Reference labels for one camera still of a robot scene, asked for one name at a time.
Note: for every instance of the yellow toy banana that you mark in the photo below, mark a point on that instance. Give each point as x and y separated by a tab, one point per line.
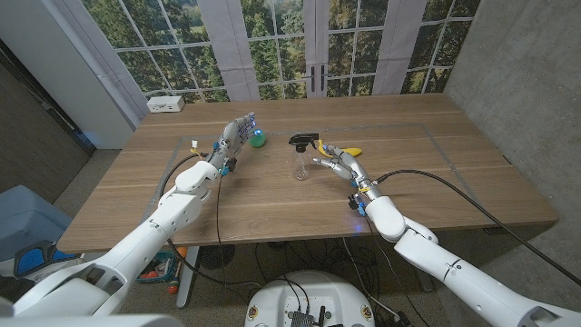
354	151

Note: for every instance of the red green toy maraca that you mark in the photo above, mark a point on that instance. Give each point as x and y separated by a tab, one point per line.
173	287

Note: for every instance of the orange toy ball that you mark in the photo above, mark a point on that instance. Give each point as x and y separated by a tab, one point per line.
181	253

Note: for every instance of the white table leg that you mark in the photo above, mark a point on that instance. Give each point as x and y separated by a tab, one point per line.
186	281

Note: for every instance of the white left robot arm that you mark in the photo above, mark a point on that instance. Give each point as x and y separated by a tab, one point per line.
136	245

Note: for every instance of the white robot torso edge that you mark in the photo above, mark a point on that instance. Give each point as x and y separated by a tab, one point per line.
91	321

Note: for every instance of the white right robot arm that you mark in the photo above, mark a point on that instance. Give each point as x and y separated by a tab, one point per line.
454	272

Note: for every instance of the teal toy basket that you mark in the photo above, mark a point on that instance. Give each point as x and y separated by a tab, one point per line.
161	268

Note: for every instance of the white power strip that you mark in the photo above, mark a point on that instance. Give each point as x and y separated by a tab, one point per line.
165	104

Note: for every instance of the clear plastic bottle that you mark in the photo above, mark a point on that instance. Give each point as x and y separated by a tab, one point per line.
302	165

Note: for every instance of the black round floor fan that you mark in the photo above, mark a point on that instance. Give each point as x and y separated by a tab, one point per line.
218	256

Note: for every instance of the black spray bottle head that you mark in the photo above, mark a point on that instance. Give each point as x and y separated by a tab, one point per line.
302	141

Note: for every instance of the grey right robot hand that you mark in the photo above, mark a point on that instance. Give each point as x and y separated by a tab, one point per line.
351	168

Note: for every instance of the printed window backdrop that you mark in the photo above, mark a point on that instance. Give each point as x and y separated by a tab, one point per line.
272	54

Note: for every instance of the green toy ball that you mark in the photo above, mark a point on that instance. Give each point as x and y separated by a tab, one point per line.
258	141

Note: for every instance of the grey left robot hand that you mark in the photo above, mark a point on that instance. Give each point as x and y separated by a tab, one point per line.
229	141

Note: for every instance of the white sneaker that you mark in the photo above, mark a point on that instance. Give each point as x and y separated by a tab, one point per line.
63	270

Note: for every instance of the grey table leg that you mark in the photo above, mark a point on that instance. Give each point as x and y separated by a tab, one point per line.
426	284

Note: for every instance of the white robot torso base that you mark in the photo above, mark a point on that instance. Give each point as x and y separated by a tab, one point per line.
313	290

